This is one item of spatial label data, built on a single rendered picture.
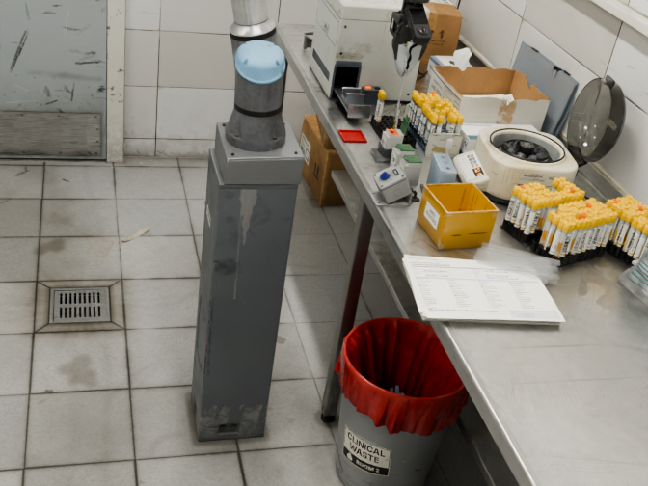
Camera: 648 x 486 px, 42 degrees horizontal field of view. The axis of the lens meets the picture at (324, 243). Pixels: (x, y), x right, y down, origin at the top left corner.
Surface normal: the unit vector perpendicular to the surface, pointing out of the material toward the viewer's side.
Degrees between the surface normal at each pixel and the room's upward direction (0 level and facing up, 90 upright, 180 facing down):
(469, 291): 0
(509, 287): 0
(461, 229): 90
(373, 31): 90
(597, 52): 90
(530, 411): 0
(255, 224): 90
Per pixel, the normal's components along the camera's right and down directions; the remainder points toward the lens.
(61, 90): 0.23, 0.54
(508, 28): -0.96, 0.01
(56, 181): 0.14, -0.84
